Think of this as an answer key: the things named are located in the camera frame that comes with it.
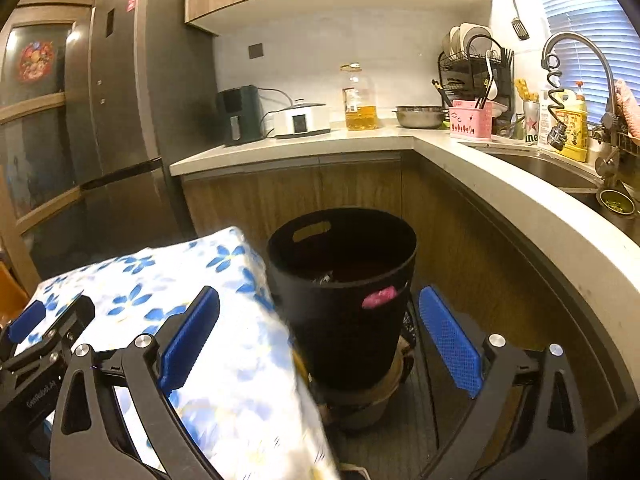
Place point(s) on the dark wall outlet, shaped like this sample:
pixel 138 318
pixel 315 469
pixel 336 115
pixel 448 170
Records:
pixel 256 51

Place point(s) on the cooking oil bottle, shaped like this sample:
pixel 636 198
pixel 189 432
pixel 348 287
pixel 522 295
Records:
pixel 360 115

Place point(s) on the steel sink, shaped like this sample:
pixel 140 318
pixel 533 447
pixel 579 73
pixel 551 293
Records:
pixel 550 170

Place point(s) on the steel kitchen faucet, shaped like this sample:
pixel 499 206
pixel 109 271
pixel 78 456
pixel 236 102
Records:
pixel 580 37

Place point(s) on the blue floral tablecloth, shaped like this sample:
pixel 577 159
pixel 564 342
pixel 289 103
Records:
pixel 225 410

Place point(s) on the black trash bin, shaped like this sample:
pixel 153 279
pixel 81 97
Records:
pixel 340 330

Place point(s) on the hanging metal spatula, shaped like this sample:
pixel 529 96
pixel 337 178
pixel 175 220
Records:
pixel 521 27

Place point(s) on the kitchen counter with wooden cabinets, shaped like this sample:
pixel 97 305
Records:
pixel 300 147

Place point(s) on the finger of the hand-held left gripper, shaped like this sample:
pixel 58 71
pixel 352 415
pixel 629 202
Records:
pixel 27 322
pixel 67 325

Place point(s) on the yellow detergent bottle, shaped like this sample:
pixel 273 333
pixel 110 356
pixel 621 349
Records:
pixel 575 120

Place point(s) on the white plastic spoon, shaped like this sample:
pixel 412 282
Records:
pixel 492 91

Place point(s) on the wooden glass panel door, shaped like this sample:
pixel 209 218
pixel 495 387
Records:
pixel 30 108

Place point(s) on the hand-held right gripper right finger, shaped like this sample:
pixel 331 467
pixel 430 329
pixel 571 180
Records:
pixel 450 340

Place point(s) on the stack of white dishes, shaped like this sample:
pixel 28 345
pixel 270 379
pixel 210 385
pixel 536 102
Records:
pixel 470 35

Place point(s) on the pink plastic bag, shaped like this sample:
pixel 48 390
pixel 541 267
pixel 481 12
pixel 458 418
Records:
pixel 377 299

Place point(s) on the white bottle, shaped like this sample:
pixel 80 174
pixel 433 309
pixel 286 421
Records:
pixel 545 110

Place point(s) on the steel sink strainer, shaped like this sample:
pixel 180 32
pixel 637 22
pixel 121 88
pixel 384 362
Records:
pixel 615 202

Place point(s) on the pink utensil basket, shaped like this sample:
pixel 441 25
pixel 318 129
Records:
pixel 470 122

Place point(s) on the black dish rack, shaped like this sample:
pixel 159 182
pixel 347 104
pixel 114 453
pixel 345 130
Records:
pixel 452 72

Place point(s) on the steel bowl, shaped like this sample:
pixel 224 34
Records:
pixel 420 117

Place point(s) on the white electric cooker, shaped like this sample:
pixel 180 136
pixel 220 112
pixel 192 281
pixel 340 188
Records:
pixel 300 120

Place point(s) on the beige round stand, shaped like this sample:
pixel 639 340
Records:
pixel 360 405

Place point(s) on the window blind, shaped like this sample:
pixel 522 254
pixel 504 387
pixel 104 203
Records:
pixel 585 15

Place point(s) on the grey refrigerator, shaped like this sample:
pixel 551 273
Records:
pixel 130 110

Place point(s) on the red flower door decal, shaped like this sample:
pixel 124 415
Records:
pixel 36 62

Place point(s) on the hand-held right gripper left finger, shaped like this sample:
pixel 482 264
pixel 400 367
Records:
pixel 190 340

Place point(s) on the black air fryer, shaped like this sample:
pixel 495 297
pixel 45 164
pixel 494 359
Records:
pixel 240 115

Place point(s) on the yellow utensils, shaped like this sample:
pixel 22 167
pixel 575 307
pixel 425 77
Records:
pixel 522 90

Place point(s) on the pink cloth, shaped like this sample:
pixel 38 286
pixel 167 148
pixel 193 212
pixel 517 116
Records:
pixel 629 110

